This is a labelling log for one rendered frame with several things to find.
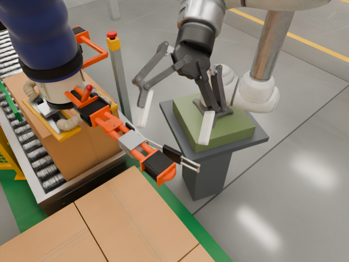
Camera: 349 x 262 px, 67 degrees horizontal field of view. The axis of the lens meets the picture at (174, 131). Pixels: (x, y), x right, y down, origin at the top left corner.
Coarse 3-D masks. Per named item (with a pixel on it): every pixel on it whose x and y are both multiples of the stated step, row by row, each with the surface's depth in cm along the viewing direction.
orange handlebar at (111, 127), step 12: (96, 48) 127; (96, 60) 121; (72, 96) 102; (96, 120) 94; (108, 120) 93; (120, 120) 93; (108, 132) 90; (144, 144) 86; (144, 156) 83; (168, 180) 78
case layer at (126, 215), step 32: (96, 192) 149; (128, 192) 149; (64, 224) 137; (96, 224) 137; (128, 224) 137; (160, 224) 137; (0, 256) 126; (32, 256) 126; (64, 256) 126; (96, 256) 126; (128, 256) 126; (160, 256) 126; (192, 256) 126
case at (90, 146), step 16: (16, 80) 153; (16, 96) 143; (112, 112) 143; (32, 128) 166; (96, 128) 142; (48, 144) 127; (64, 144) 134; (80, 144) 141; (96, 144) 149; (112, 144) 158; (64, 160) 140; (80, 160) 148; (96, 160) 157; (64, 176) 147
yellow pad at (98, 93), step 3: (87, 81) 129; (99, 90) 124; (93, 93) 118; (96, 93) 118; (99, 93) 122; (102, 93) 122; (90, 96) 120; (93, 96) 116; (114, 102) 118; (111, 105) 117; (114, 105) 117; (117, 105) 117; (111, 108) 116; (114, 108) 117
